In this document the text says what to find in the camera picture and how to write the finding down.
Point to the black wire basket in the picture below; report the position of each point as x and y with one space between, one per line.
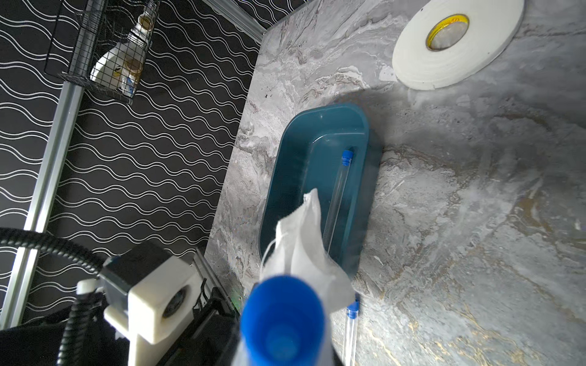
102 46

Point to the teal plastic tray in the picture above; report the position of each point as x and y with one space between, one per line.
309 157

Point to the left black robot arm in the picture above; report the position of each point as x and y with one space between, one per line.
64 321

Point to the blue capped test tube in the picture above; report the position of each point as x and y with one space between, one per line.
351 332
336 200
284 323

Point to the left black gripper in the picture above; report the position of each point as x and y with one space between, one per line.
211 338

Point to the white wipe cloth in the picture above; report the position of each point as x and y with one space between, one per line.
298 251

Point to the white tape roll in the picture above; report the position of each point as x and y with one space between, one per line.
449 41

